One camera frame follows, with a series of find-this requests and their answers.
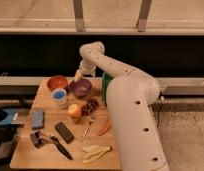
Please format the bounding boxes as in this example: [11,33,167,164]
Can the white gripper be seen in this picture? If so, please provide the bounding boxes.
[73,62,96,82]

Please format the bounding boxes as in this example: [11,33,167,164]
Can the orange bowl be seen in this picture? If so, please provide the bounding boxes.
[47,75,68,91]

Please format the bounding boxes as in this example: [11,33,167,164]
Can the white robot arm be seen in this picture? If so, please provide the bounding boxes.
[79,42,170,171]

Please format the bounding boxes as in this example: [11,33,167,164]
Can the green plastic tray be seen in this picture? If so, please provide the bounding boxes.
[102,73,112,103]

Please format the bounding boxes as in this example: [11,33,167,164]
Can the purple bowl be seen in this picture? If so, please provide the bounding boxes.
[69,79,92,97]

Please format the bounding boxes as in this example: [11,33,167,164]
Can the blue and white cup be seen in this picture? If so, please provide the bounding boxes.
[51,88,67,108]

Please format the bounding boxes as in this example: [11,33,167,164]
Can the dark grape bunch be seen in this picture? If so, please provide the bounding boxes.
[82,98,99,116]

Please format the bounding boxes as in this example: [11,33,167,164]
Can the red yellow apple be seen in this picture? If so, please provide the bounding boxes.
[68,104,81,118]

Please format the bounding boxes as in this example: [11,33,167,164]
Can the metal fork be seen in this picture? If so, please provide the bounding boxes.
[82,117,95,140]

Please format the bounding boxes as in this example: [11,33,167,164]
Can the black rectangular remote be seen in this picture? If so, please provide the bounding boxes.
[55,122,74,143]

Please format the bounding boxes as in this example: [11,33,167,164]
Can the blue sponge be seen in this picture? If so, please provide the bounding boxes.
[31,110,44,130]

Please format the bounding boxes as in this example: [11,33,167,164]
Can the orange carrot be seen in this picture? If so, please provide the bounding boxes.
[98,119,111,136]

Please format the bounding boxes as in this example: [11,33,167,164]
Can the blue box beside table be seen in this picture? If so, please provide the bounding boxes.
[0,109,25,125]

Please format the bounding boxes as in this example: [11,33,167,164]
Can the black metal binder clip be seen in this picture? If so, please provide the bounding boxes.
[30,132,43,148]

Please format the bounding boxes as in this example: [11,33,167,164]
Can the black handled knife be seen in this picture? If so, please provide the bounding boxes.
[45,135,73,160]

